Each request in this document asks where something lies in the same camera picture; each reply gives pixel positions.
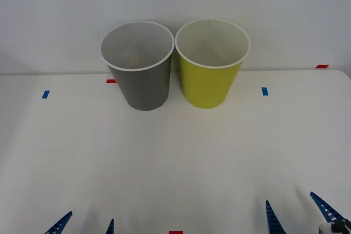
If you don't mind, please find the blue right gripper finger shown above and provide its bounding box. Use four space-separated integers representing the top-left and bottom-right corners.
309 191 344 224
265 199 286 234

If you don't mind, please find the grey plastic bin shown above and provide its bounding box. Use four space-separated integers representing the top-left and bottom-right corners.
99 20 176 112

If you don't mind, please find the yellow-green plastic bin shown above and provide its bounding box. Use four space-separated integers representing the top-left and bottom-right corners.
174 18 251 109

